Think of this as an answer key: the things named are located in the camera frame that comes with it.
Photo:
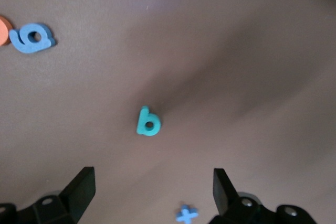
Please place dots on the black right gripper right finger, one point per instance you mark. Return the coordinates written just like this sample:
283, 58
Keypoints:
225, 197

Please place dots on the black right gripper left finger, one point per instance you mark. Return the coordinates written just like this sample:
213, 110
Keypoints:
78, 195

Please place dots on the teal foam letter g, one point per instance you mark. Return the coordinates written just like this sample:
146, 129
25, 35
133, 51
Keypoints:
141, 119

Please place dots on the blue foam letter x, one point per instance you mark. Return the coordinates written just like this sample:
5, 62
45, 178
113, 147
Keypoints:
187, 214

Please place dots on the brown table cover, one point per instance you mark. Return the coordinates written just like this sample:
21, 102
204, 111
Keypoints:
236, 51

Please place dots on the blue foam letter g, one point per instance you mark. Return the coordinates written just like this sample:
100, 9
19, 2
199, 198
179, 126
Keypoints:
23, 45

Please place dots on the orange foam letter o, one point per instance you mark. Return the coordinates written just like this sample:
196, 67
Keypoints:
4, 31

